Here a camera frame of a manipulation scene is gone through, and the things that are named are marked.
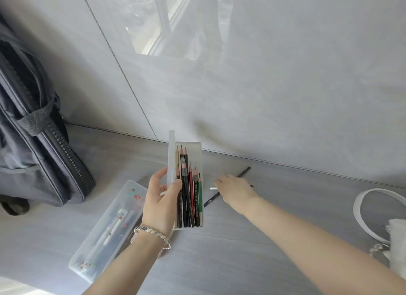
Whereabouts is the white bag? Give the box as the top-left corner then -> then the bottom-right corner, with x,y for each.
388,218 -> 406,281

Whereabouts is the white bag strap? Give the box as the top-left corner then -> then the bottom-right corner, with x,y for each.
353,188 -> 406,245

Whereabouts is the silver metal clasp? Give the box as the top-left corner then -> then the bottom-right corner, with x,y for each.
369,243 -> 390,258

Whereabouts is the row of drawing pencils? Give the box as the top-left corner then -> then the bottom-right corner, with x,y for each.
175,145 -> 202,228

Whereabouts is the long black pencil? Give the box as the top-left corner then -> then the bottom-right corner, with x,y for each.
204,166 -> 252,207

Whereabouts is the person's right forearm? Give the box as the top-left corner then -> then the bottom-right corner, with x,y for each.
244,195 -> 406,295

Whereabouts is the person's left hand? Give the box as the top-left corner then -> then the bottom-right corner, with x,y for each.
142,166 -> 183,237

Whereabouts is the silver twisted bracelet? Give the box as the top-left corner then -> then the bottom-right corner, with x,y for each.
133,225 -> 172,250

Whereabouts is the clear pencil case with stickers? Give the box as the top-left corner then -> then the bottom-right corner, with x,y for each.
69,179 -> 150,285

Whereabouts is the black pencil with silver end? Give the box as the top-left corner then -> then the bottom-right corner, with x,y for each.
210,184 -> 255,190

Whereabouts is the grey backpack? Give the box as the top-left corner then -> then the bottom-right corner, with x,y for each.
0,12 -> 97,217

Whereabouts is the person's left forearm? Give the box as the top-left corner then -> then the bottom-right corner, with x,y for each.
82,231 -> 166,295

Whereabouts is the white pen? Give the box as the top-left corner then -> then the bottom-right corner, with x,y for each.
85,209 -> 128,264

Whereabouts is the person's right hand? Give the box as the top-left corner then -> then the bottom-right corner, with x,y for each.
215,174 -> 260,210

